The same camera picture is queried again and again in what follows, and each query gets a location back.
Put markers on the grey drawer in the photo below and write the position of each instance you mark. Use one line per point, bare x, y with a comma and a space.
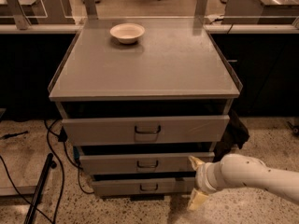
131, 187
145, 130
141, 163

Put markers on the background desk right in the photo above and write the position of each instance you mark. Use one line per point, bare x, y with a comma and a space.
261, 11

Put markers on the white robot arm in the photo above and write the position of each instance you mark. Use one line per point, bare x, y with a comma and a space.
236, 171

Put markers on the metal post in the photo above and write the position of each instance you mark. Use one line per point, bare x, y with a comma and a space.
18, 15
200, 10
91, 9

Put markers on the right metal post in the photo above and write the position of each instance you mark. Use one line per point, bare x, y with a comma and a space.
200, 10

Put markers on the grey drawer cabinet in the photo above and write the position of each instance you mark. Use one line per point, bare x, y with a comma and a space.
173, 70

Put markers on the middle metal post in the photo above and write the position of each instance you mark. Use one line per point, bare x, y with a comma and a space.
91, 9

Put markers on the white bowl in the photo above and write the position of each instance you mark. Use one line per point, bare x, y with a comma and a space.
127, 33

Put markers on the black pole on floor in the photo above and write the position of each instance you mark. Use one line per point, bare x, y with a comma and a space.
31, 213

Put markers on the grey bottom drawer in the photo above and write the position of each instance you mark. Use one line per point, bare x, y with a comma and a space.
131, 187

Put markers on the left metal post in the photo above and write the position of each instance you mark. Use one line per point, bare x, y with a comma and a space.
18, 15

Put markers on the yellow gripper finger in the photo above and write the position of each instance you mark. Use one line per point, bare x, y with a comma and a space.
197, 198
195, 162

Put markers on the grey top drawer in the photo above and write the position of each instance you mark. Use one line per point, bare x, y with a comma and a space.
145, 130

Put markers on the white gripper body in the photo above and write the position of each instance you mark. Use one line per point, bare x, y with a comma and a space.
203, 176

